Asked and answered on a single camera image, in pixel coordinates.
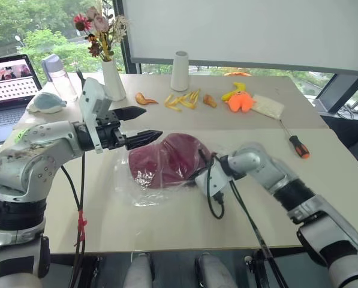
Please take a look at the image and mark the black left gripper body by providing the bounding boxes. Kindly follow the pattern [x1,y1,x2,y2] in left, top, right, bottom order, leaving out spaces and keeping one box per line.
[95,109,128,151]

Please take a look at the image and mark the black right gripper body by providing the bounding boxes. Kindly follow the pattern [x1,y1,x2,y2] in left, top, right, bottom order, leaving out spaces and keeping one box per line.
[186,171,201,188]

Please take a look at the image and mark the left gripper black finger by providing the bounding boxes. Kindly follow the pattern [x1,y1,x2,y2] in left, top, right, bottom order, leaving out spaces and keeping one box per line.
[114,106,148,122]
[125,130,164,151]

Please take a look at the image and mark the maroon cap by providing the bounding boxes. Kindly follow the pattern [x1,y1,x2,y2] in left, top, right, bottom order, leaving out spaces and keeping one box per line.
[128,133,212,190]
[114,133,216,208]

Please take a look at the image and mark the white flower vase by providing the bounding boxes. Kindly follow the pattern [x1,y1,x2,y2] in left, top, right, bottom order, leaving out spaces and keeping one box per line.
[101,58,127,102]

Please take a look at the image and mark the white cone-shaped cup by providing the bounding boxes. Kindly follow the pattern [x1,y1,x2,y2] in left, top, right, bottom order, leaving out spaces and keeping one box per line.
[170,50,189,92]

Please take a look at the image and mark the blue-grey plush toy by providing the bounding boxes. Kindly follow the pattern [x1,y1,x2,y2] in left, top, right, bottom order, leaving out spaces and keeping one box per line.
[26,92,68,115]

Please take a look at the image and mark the clear bottle with lavender lid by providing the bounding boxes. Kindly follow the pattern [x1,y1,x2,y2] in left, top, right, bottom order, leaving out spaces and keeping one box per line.
[41,53,79,103]

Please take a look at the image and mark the brown toy chicken piece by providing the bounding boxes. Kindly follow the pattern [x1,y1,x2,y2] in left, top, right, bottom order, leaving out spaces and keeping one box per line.
[203,94,218,109]

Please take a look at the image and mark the dried flower bouquet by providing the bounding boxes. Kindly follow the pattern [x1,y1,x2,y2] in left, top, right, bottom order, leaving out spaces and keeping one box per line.
[73,5,130,63]

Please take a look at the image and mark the orange plush octopus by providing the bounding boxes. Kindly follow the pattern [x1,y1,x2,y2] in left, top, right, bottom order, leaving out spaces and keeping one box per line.
[225,91,258,113]

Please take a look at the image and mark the grey rounded shape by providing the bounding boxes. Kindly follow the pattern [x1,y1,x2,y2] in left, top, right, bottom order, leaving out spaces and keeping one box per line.
[126,253,154,288]
[195,253,238,288]

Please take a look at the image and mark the yellow toy banana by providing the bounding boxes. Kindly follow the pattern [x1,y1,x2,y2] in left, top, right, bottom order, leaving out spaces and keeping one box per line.
[221,81,248,101]

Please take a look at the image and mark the clear plastic packet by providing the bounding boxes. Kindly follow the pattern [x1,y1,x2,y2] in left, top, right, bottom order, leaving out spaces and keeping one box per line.
[251,94,285,119]

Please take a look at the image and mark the orange and black screwdriver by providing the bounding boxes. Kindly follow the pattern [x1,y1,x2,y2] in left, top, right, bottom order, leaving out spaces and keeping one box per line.
[279,118,311,160]

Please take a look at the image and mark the open laptop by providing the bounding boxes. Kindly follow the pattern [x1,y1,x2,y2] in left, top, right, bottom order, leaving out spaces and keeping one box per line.
[0,54,43,148]

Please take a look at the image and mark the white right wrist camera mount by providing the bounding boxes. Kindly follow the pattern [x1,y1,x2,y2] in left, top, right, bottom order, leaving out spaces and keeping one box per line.
[194,163,228,199]

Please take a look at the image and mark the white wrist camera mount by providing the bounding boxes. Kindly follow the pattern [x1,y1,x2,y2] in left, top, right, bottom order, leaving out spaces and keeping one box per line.
[194,163,228,199]
[78,77,113,154]

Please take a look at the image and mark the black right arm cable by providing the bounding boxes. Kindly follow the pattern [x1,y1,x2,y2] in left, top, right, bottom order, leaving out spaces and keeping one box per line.
[197,148,289,288]

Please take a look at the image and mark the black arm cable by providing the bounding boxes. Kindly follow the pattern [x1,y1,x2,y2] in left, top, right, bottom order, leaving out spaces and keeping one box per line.
[60,151,88,288]
[197,148,289,288]

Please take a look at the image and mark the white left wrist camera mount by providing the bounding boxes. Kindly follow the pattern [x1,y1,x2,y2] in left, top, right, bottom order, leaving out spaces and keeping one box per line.
[78,77,113,154]

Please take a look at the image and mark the dark window frame post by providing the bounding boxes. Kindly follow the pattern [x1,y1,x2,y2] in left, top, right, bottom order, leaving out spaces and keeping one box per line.
[112,0,132,74]

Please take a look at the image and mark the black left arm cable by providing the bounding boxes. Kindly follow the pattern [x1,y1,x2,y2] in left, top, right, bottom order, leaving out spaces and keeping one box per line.
[60,151,88,288]

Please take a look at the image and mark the red cable tie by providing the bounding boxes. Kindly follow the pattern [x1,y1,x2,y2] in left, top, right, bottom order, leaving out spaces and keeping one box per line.
[74,209,89,247]

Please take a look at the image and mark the tangle of thin cables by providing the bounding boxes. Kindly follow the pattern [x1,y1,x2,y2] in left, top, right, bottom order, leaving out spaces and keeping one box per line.
[336,100,358,121]

